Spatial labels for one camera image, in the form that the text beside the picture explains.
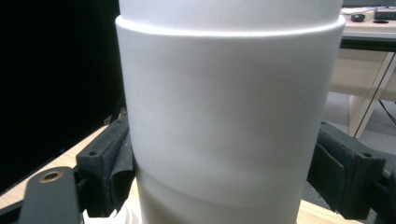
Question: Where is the light wooden desk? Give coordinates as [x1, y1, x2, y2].
[329, 6, 396, 140]

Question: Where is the white paper cup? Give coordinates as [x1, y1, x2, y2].
[82, 201, 143, 224]
[115, 0, 347, 224]

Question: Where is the black keyboard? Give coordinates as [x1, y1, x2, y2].
[374, 8, 396, 21]

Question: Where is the black curtain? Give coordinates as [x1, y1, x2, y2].
[0, 0, 127, 194]

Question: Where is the black cable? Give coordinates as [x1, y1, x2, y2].
[377, 99, 396, 126]

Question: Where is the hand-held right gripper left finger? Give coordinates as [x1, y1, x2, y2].
[76, 116, 136, 218]

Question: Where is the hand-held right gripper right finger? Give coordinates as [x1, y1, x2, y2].
[306, 120, 388, 221]

